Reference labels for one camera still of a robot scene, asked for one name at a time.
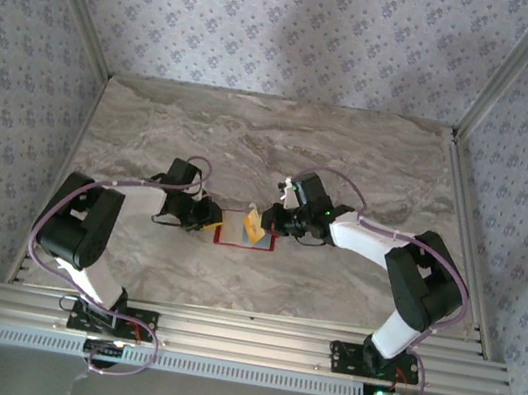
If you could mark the red card holder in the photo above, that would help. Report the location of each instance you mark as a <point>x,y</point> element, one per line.
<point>272,245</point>

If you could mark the orange yellow card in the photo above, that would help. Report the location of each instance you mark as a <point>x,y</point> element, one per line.
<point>253,226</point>

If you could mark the white card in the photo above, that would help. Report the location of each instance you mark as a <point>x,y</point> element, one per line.
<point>230,230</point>

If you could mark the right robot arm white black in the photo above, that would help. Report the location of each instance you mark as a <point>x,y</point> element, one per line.
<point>422,285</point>

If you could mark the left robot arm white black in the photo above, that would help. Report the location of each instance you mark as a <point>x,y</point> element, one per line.
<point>76,227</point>

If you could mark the blue grey card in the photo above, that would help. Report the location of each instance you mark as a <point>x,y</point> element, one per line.
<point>264,243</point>

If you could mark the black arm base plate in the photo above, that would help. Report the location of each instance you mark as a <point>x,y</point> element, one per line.
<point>344,355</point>
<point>149,320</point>

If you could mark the aluminium cross rail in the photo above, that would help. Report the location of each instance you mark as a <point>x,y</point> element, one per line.
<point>246,336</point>

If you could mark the aluminium table side rail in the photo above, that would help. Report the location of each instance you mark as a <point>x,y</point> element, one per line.
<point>85,127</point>
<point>467,216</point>

